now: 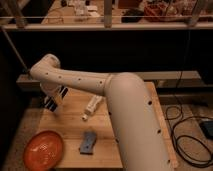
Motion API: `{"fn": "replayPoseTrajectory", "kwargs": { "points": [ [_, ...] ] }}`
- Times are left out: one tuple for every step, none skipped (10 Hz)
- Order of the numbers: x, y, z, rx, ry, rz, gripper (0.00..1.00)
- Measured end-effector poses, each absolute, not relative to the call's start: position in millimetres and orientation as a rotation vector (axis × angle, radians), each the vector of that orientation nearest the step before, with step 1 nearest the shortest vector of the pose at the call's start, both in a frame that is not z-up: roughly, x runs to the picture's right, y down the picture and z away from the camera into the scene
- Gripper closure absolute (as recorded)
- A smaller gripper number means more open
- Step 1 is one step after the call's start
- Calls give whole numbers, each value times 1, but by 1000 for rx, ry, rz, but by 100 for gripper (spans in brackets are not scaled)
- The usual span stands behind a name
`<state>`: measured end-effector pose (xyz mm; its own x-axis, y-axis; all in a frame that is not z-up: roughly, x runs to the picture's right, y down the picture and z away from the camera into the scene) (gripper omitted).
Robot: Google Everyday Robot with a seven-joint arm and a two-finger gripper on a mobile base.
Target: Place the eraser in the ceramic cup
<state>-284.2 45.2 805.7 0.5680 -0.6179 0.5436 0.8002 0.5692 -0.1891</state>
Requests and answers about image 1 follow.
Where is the wooden board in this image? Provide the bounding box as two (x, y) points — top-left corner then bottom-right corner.
(38, 82), (178, 171)

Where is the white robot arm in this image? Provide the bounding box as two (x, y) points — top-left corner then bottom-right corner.
(30, 54), (174, 171)

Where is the white glue bottle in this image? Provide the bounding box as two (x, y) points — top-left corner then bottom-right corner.
(82, 95), (103, 121)

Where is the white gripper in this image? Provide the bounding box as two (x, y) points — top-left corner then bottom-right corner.
(40, 82), (68, 112)

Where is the orange bowl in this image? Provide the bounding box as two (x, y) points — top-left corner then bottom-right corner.
(23, 131), (64, 171)

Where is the black cable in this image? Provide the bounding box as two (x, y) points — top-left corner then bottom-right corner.
(164, 29), (213, 169)

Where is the wooden rail frame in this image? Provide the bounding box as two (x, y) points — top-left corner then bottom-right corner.
(0, 0), (213, 31)

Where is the grey blue eraser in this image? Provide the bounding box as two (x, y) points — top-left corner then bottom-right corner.
(79, 131), (97, 155)

